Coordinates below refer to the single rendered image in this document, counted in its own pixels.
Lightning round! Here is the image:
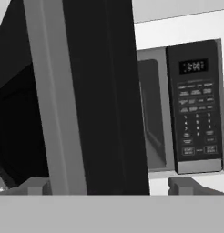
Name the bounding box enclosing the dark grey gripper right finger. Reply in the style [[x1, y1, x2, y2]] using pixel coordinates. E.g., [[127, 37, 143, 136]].
[[168, 177, 224, 196]]

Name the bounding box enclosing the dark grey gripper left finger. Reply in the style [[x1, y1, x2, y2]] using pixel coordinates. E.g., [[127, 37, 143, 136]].
[[0, 177, 53, 196]]

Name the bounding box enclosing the grey and black microwave oven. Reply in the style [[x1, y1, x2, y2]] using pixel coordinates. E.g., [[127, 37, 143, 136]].
[[136, 38, 224, 176]]

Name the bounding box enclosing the black microwave door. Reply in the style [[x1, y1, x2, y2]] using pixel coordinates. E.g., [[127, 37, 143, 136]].
[[0, 0, 150, 196]]

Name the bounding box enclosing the grey microwave door handle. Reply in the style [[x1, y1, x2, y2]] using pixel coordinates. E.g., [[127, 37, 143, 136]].
[[23, 0, 88, 196]]

